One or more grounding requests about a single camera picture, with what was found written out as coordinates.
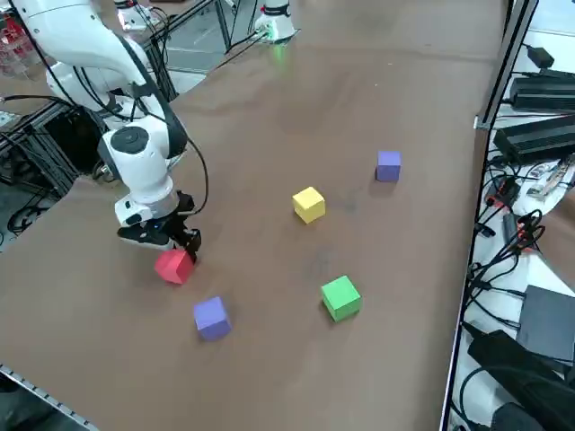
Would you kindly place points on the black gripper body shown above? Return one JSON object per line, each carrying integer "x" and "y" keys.
{"x": 168, "y": 224}

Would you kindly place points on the red foam cube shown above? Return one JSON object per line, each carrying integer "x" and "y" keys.
{"x": 173, "y": 268}

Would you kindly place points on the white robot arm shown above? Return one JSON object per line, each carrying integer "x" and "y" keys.
{"x": 135, "y": 175}
{"x": 276, "y": 18}

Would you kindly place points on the purple foam cube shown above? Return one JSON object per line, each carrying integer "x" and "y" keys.
{"x": 211, "y": 316}
{"x": 388, "y": 166}

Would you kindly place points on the yellow foam cube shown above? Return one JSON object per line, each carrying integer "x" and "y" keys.
{"x": 307, "y": 204}

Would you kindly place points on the green foam cube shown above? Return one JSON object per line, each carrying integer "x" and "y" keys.
{"x": 341, "y": 296}

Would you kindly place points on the black orange connector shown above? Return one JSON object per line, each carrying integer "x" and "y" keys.
{"x": 505, "y": 192}

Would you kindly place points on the black bag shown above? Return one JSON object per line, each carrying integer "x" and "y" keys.
{"x": 516, "y": 368}

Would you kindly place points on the grey flat box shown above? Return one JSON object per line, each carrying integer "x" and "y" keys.
{"x": 548, "y": 321}

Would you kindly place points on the small black power adapter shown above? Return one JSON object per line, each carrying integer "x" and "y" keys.
{"x": 541, "y": 56}

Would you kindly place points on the aluminium frame rack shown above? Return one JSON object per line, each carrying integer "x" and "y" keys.
{"x": 27, "y": 130}

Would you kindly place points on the aluminium table edge rail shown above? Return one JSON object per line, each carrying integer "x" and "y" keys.
{"x": 45, "y": 390}

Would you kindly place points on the black table edge rail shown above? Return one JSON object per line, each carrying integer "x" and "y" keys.
{"x": 465, "y": 269}

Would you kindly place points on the aluminium frame post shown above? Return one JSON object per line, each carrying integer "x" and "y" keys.
{"x": 508, "y": 58}

